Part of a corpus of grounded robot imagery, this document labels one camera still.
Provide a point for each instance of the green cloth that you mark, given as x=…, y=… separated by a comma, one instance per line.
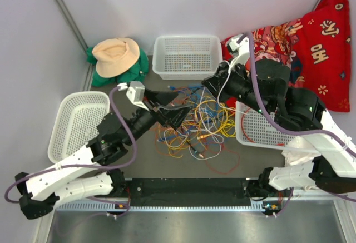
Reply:
x=137, y=72

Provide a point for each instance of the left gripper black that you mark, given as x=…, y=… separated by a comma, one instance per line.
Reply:
x=172, y=118

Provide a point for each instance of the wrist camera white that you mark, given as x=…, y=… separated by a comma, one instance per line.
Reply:
x=238, y=47
x=135, y=91

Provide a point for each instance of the white basket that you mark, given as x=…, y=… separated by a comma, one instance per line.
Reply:
x=253, y=129
x=188, y=57
x=76, y=123

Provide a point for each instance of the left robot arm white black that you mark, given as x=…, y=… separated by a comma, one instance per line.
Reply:
x=90, y=171

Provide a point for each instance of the white cloth right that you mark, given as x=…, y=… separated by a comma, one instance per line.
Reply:
x=293, y=158

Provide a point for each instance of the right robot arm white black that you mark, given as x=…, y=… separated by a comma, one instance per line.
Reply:
x=297, y=112

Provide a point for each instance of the white basket back centre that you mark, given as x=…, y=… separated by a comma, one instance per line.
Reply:
x=188, y=57

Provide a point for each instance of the white basket left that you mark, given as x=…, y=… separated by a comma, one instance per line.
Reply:
x=76, y=123

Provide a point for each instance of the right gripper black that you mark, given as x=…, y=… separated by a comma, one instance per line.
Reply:
x=215, y=83

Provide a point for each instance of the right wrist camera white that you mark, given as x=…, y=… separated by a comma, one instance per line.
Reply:
x=238, y=47

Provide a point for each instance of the peach bucket hat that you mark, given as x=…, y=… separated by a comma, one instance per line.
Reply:
x=115, y=56

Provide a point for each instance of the red printed pillow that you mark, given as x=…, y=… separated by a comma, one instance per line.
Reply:
x=316, y=48

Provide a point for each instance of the black base bar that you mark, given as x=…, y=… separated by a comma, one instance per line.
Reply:
x=186, y=192

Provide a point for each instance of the white basket right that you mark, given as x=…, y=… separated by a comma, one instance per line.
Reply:
x=253, y=129

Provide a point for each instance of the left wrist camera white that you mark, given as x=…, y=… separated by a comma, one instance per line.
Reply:
x=135, y=91

